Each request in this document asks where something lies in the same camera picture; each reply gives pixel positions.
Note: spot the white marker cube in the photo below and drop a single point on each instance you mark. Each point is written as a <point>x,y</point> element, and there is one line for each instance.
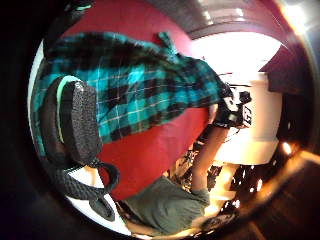
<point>247,115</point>

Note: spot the teal black plaid shirt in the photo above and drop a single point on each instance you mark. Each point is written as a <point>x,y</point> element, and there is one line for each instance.
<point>143,86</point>

